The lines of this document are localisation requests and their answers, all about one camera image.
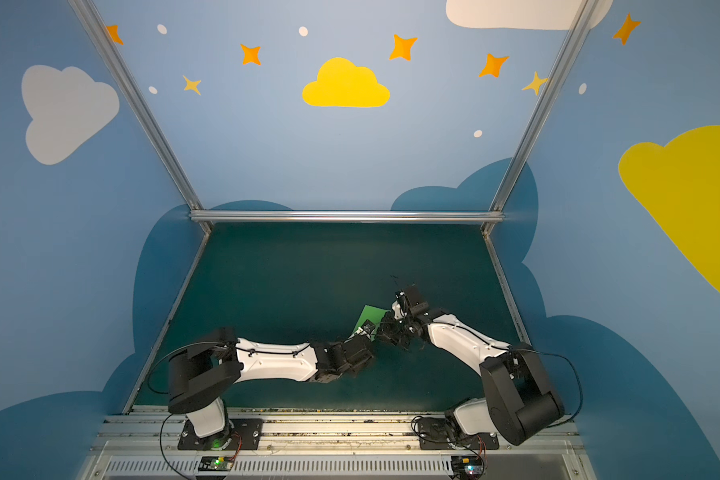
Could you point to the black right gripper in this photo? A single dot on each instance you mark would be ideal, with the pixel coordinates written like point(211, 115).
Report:
point(396, 330)

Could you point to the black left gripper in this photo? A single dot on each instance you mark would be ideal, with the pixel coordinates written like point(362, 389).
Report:
point(360, 348)

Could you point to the green square paper sheet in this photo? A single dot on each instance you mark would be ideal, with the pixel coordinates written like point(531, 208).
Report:
point(374, 314)

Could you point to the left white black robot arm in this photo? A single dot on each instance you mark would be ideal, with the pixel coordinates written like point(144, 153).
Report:
point(201, 372)

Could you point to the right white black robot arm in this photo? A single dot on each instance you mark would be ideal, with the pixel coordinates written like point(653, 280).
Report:
point(519, 399)

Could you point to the right green circuit board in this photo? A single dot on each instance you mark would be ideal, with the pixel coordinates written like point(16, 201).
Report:
point(467, 468)

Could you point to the green circuit board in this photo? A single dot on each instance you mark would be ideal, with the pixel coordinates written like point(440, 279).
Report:
point(216, 463)
point(467, 468)

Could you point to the left green circuit board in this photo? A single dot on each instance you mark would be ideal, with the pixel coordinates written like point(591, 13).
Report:
point(216, 463)

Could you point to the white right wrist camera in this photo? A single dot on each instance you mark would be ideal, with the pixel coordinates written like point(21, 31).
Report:
point(400, 309)

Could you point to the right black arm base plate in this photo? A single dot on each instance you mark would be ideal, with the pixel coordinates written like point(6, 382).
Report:
point(442, 434)

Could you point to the aluminium right floor rail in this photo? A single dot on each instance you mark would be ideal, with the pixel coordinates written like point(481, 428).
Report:
point(506, 291)

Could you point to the aluminium floor rail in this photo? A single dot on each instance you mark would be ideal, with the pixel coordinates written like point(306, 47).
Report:
point(506, 291)
point(165, 269)

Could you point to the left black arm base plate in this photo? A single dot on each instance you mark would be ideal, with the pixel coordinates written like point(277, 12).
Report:
point(238, 433)

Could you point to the aluminium back frame rail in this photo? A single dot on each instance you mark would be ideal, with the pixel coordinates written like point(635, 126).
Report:
point(392, 217)

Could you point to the aluminium left floor rail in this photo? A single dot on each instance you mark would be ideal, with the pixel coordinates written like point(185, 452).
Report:
point(165, 269)

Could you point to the aluminium right frame post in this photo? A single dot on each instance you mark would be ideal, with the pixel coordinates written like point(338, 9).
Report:
point(567, 55)

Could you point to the aluminium frame post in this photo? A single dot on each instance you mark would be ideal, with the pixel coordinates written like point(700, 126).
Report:
point(567, 55)
point(95, 28)

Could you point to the aluminium left frame post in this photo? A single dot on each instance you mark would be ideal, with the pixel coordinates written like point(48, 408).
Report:
point(95, 28)

